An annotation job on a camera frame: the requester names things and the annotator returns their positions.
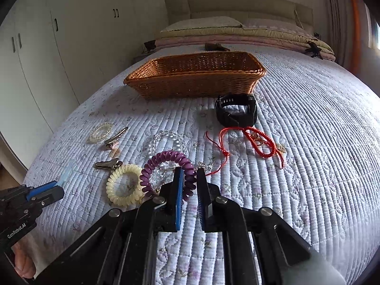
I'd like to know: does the cream spiral hair tie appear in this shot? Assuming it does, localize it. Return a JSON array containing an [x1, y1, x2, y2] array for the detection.
[[105, 163, 146, 208]]

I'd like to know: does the clear crystal bead bracelet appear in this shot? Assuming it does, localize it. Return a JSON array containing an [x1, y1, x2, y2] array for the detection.
[[142, 129, 191, 189]]

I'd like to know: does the purple spiral hair tie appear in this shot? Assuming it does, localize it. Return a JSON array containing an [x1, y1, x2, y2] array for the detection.
[[139, 150, 197, 202]]

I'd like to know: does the red braided cord bracelet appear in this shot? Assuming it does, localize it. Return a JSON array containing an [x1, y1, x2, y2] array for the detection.
[[205, 126, 285, 176]]

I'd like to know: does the light blue hair clip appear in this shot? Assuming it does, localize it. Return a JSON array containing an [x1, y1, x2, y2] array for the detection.
[[56, 160, 75, 187]]

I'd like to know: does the person's left hand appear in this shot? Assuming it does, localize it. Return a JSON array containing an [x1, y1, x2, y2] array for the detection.
[[12, 242, 36, 279]]

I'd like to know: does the silver hair clip lower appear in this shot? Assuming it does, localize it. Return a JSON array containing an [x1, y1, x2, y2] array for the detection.
[[94, 158, 123, 171]]

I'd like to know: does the silver hair clip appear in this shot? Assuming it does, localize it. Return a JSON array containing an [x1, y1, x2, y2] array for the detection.
[[104, 127, 128, 150], [94, 158, 123, 171]]

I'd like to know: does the silver hair clip upper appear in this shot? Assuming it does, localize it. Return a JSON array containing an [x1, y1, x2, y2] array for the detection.
[[104, 127, 128, 150]]

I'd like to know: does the black smart watch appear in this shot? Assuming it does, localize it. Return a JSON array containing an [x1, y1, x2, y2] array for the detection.
[[215, 93, 258, 127]]

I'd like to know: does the white quilted bedspread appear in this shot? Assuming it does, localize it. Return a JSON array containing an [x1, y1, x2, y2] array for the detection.
[[24, 44, 379, 284]]

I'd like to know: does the brown wicker basket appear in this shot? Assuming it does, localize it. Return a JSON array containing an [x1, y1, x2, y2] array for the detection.
[[124, 52, 266, 100]]

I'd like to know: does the brown wooden back scratcher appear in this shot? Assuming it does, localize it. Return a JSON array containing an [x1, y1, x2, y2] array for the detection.
[[204, 43, 231, 52]]

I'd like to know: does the bedside nightstand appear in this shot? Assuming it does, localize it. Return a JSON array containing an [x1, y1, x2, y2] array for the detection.
[[131, 50, 155, 64]]

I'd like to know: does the white wardrobe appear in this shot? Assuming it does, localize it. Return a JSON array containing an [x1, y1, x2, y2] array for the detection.
[[0, 0, 167, 170]]

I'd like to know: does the beige folded quilt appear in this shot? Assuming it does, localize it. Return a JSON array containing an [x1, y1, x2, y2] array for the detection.
[[156, 28, 320, 41]]

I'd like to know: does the pink folded quilt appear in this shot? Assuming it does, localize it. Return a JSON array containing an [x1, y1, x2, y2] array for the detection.
[[155, 35, 336, 62]]

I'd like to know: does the white floral pillow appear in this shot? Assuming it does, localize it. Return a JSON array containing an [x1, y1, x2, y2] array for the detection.
[[161, 16, 243, 32]]

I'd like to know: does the black tripod clamp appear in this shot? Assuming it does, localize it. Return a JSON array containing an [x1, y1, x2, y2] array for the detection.
[[305, 41, 323, 60]]

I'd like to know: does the pink pillow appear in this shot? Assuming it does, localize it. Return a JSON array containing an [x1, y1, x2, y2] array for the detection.
[[243, 18, 309, 35]]

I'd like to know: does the beige padded headboard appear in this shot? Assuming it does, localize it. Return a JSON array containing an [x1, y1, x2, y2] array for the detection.
[[165, 0, 314, 34]]

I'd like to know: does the grey orange curtain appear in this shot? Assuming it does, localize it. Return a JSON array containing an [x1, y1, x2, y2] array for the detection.
[[326, 0, 373, 76]]

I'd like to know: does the white pearl bracelet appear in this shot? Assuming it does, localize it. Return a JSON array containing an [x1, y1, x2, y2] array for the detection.
[[87, 122, 114, 144]]

